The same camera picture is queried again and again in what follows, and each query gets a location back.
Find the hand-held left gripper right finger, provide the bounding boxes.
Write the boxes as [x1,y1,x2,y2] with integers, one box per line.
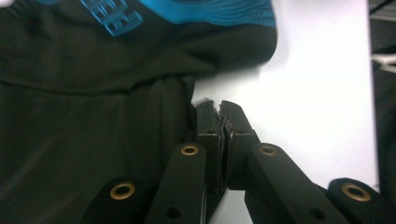
[219,99,263,191]

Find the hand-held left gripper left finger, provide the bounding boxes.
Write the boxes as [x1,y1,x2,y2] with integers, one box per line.
[194,99,226,194]

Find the black sock with blue print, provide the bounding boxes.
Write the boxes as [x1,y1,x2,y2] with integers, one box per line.
[0,76,198,224]
[0,0,278,94]

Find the white table cover sheet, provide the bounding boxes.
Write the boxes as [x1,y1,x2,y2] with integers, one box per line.
[190,0,380,224]

